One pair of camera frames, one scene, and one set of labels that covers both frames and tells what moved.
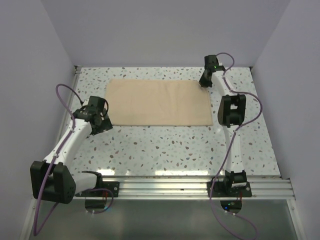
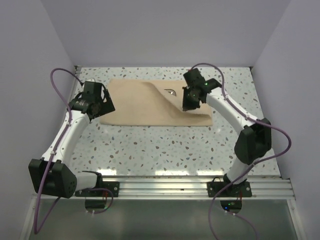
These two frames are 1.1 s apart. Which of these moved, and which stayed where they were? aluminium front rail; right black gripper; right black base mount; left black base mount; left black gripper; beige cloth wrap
Moved: left black gripper; right black gripper
Stayed: left black base mount; beige cloth wrap; aluminium front rail; right black base mount
